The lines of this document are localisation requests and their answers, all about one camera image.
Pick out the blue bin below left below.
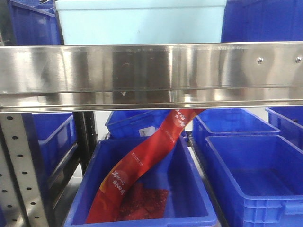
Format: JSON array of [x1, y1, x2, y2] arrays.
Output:
[[15, 113, 77, 190]]

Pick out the blue bin below far right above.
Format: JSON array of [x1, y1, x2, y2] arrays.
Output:
[[265, 106, 303, 150]]

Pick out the tilted blue bin with label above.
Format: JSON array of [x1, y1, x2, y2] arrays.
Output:
[[105, 109, 170, 138]]

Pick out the blue bin below right rear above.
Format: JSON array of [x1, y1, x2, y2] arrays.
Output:
[[192, 108, 280, 148]]

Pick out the blue bin below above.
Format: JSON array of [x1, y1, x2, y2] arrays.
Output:
[[192, 108, 280, 148], [265, 106, 303, 150], [64, 137, 218, 227], [15, 113, 77, 190], [205, 135, 303, 227]]

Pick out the perforated steel shelf upright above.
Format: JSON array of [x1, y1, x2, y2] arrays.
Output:
[[0, 113, 55, 227]]

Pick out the light teal plastic bin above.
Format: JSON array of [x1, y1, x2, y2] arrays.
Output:
[[55, 0, 227, 45]]

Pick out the blue bin behind right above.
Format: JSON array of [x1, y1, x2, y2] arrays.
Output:
[[221, 0, 303, 42]]

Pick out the black shelf post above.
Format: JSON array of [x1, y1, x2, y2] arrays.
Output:
[[73, 111, 98, 175]]

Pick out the blue bin below centre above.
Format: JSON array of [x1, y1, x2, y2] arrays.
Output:
[[64, 137, 218, 227]]

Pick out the red printed banner strip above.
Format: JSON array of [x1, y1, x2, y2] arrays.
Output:
[[86, 109, 203, 224]]

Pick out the stainless steel shelf front rail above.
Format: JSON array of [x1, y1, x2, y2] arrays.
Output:
[[0, 41, 303, 113]]

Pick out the blue bin behind left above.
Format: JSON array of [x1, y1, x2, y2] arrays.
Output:
[[7, 0, 61, 45]]

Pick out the red packaged goods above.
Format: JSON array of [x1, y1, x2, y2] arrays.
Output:
[[116, 183, 169, 221]]

